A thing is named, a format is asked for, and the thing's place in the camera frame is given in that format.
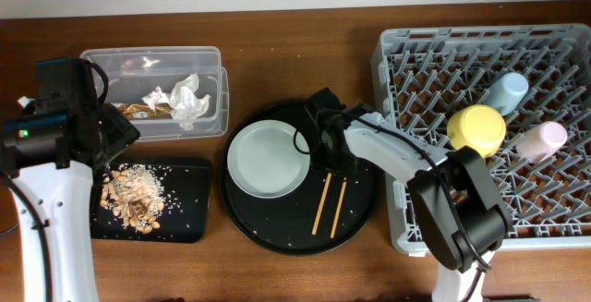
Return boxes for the gold snack wrapper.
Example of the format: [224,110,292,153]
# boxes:
[114,103,172,120]

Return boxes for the wooden chopstick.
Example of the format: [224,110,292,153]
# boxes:
[330,177,347,239]
[311,172,332,236]

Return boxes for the grey round plate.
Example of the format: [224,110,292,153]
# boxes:
[226,120,310,199]

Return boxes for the peanut and rice scraps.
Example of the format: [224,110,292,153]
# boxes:
[99,163,184,235]

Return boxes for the large white tissue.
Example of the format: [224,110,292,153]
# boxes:
[141,73,218,131]

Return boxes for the yellow plastic bowl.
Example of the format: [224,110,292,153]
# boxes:
[447,104,506,158]

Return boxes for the blue plastic cup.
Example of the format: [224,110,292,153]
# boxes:
[483,72,529,116]

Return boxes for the pink plastic cup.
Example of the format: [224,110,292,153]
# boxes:
[515,121,568,163]

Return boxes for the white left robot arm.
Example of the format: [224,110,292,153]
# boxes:
[1,103,139,301]

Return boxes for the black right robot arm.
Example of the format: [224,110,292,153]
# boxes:
[305,89,513,301]

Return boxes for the clear plastic waste bin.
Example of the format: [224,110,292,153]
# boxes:
[80,46,229,141]

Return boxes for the grey dishwasher rack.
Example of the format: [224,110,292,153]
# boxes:
[371,24,590,250]

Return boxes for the round black tray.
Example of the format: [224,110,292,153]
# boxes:
[218,100,377,255]

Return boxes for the black rectangular tray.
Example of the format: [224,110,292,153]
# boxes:
[90,155,213,243]

